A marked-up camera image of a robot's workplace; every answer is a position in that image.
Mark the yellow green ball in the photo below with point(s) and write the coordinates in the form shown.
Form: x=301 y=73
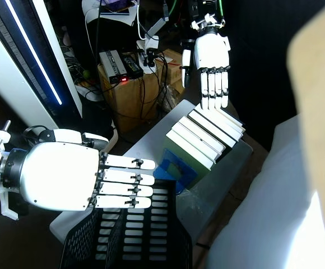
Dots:
x=87 y=73

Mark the white backdrop screen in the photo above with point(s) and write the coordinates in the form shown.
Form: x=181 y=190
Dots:
x=263 y=196

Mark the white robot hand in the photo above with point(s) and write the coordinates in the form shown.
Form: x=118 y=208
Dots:
x=56 y=173
x=211 y=53

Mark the pale green book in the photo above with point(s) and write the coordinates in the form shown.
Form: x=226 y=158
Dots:
x=179 y=157

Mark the black plastic file rack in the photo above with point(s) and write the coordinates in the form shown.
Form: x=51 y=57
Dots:
x=81 y=241

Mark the white tower with light strip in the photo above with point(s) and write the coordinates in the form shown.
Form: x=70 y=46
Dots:
x=5 y=70

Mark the cream cover book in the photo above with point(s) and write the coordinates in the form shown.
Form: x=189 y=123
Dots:
x=224 y=120

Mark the white spine book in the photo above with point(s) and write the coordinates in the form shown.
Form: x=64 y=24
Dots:
x=221 y=125

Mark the large cardboard box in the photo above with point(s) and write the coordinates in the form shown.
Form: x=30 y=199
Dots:
x=129 y=101

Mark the purple tablet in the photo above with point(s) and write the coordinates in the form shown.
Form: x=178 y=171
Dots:
x=117 y=7

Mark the small cardboard box red tape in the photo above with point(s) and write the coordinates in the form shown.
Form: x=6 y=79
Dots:
x=176 y=60

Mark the beige book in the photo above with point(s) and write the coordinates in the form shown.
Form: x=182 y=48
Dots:
x=201 y=130

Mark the black power adapter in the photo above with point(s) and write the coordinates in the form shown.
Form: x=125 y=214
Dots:
x=131 y=65

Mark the beige wooden board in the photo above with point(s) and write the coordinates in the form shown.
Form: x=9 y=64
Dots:
x=319 y=84

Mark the black Century book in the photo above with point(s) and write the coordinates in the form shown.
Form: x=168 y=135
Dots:
x=225 y=115

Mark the white power strip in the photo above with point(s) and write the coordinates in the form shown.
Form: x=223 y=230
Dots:
x=144 y=45

